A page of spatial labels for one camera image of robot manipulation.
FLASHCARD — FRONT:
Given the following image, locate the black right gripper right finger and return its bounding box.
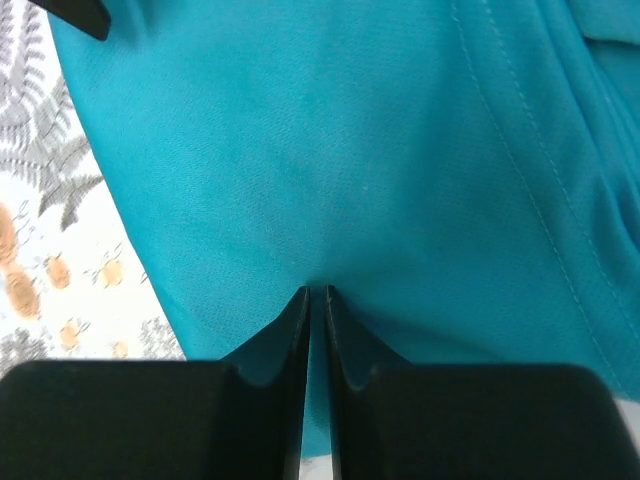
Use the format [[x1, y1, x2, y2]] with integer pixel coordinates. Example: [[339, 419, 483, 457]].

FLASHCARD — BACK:
[[324, 287, 635, 479]]

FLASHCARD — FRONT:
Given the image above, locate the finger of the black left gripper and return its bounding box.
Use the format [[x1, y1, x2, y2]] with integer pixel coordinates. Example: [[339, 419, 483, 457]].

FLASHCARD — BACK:
[[30, 0, 111, 41]]

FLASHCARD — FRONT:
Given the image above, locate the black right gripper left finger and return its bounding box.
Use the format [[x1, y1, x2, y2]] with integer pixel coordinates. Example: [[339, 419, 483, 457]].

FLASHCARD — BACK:
[[1, 288, 311, 479]]

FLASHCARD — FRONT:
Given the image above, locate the teal t shirt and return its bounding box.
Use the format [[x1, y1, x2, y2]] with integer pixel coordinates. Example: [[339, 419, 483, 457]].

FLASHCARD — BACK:
[[47, 0, 640, 459]]

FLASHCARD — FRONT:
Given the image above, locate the floral patterned table mat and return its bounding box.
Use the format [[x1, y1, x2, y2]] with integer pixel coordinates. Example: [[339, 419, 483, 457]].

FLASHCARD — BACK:
[[1, 1, 183, 370]]

